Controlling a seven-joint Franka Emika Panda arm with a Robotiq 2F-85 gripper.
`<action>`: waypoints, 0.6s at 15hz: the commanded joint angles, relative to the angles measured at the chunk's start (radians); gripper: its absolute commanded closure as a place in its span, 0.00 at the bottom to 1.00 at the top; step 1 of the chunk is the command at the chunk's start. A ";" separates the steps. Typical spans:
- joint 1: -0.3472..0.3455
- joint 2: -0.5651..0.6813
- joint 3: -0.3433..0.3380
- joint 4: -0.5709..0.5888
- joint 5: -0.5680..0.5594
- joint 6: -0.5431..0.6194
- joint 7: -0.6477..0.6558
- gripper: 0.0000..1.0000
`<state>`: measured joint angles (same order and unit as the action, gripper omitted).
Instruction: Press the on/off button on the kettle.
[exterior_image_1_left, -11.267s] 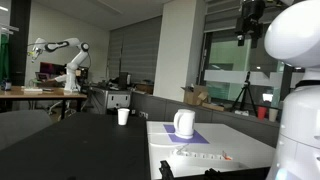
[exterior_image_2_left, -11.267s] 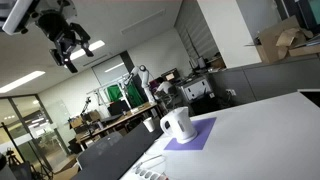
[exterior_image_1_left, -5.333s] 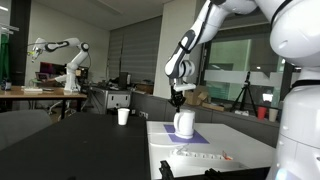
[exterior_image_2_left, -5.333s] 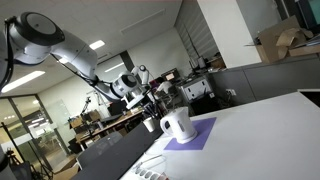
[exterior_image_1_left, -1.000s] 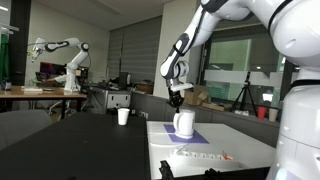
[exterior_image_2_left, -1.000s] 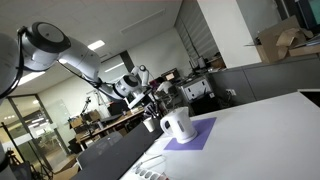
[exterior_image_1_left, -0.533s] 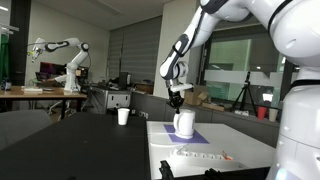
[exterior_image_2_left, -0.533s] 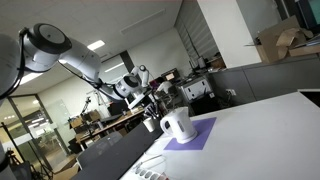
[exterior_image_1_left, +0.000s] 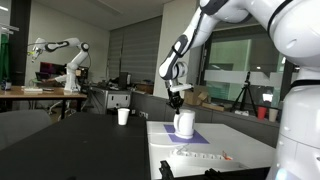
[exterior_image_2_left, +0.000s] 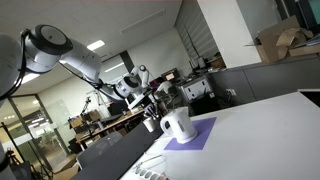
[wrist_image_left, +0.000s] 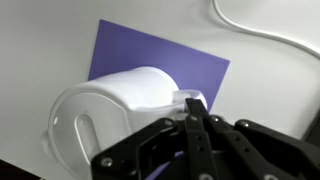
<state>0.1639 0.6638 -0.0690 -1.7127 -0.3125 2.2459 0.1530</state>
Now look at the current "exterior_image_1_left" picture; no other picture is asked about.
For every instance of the black table clamp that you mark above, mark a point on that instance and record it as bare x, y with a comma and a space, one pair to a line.
166, 170
212, 174

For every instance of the large open cardboard box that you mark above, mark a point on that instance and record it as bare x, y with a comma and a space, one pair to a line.
195, 96

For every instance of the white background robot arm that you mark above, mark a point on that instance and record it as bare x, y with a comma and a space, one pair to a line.
71, 66

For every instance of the white wall outlet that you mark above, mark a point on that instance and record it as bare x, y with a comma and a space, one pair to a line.
143, 114

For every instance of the white metal cabinet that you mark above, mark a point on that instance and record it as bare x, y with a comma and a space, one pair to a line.
113, 100

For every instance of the purple mat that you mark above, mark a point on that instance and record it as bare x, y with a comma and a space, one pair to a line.
200, 139

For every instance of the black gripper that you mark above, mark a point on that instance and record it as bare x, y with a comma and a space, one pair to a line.
175, 96

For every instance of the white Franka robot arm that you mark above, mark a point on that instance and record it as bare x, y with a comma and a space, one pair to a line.
300, 33

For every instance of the white power strip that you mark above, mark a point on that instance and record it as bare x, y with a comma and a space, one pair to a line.
200, 155

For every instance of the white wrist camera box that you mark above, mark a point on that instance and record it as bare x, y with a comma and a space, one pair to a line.
181, 88

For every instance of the black computer monitor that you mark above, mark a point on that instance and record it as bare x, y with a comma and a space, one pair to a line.
124, 80

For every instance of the beige paper cup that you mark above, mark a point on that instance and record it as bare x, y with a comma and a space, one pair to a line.
273, 115

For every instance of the flat cardboard box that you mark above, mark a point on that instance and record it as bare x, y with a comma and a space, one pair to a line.
213, 106

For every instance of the white metal frame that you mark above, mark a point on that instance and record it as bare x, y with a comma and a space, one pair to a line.
8, 28

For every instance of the white paper cup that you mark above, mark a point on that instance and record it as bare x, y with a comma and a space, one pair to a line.
123, 116

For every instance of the black tripod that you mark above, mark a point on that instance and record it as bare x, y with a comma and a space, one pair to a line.
246, 93

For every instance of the green cloth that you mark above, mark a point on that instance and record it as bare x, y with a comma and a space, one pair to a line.
4, 56

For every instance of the red cup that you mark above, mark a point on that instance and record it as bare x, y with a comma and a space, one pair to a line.
262, 113

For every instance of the white electric kettle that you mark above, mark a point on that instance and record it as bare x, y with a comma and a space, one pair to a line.
185, 123

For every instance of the monitor with pink screen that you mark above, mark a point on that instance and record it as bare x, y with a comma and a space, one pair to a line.
51, 69

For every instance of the wooden desk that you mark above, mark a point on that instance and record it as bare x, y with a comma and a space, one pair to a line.
33, 94

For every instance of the grey office chair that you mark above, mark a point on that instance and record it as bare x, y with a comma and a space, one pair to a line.
20, 126

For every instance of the person in white shirt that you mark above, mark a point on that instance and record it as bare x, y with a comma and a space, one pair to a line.
59, 78

